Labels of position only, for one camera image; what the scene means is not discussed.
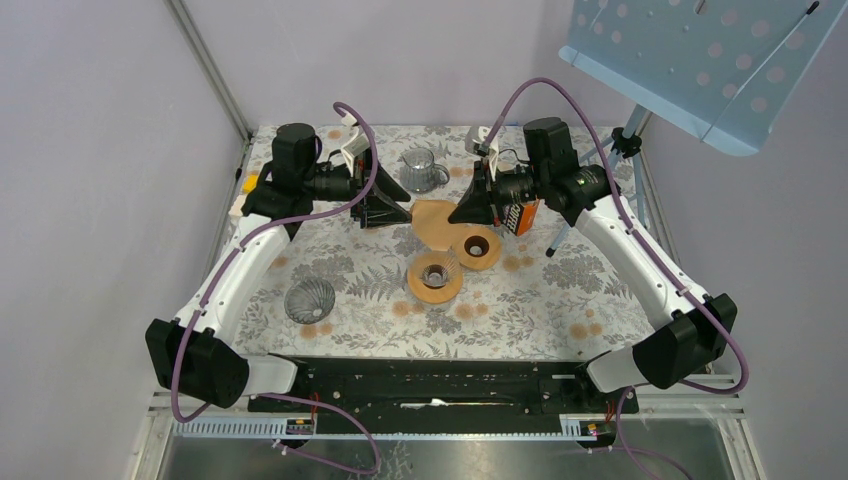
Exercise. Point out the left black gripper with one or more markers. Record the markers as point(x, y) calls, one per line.
point(374, 210)

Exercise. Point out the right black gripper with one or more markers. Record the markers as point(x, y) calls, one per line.
point(476, 205)

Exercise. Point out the orange coffee filter box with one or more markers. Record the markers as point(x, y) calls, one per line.
point(521, 201)

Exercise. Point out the brown paper coffee filter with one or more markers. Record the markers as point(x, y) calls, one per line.
point(431, 226)

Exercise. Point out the clear glass dripper cone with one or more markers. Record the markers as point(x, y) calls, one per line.
point(439, 269)

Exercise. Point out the wooden ring holder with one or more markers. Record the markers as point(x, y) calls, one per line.
point(477, 248)
point(427, 295)

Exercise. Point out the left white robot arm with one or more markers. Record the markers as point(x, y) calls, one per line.
point(192, 353)

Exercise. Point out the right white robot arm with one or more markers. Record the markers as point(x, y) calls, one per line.
point(689, 324)

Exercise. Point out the grey glass pitcher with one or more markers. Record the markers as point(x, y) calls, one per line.
point(419, 172)

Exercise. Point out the floral tablecloth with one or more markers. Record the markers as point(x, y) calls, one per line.
point(570, 306)

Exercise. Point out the yellow block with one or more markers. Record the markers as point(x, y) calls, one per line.
point(250, 183)

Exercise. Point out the beige wooden block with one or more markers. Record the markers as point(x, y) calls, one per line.
point(235, 211)

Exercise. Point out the blue perforated stand tray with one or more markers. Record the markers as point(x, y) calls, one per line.
point(720, 70)

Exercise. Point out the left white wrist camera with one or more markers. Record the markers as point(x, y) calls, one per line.
point(357, 143)

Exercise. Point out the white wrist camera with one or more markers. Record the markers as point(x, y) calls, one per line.
point(357, 143)
point(476, 142)

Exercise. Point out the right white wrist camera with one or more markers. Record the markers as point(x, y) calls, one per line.
point(476, 142)

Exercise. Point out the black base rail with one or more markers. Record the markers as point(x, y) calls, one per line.
point(440, 396)

